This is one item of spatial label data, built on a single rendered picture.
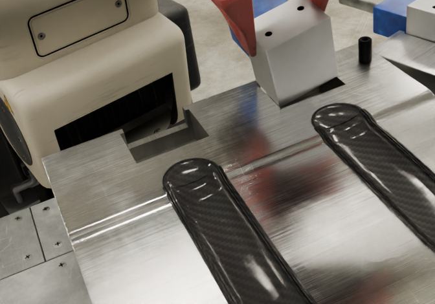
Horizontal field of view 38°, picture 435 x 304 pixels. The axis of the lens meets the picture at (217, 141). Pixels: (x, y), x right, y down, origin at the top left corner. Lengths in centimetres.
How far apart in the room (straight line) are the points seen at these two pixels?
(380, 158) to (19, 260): 28
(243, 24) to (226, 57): 193
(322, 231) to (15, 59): 47
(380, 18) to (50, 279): 37
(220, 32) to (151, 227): 215
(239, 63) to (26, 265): 183
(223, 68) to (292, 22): 184
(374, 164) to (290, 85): 8
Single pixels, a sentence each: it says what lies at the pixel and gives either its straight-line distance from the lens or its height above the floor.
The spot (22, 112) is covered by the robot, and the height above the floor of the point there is 78.
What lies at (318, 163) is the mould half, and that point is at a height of 89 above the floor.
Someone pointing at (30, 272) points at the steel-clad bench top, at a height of 80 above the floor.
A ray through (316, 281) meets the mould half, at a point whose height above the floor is 88.
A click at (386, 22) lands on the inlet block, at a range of 62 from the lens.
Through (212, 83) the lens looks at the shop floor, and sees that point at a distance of 220.
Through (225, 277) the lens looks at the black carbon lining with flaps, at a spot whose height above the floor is 88.
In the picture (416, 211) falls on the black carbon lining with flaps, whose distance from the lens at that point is 39.
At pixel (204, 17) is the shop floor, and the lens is 265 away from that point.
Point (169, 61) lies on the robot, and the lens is 79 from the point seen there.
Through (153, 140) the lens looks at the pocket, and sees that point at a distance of 47.
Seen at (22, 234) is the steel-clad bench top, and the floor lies 80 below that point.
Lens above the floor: 115
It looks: 37 degrees down
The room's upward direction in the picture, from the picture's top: 10 degrees counter-clockwise
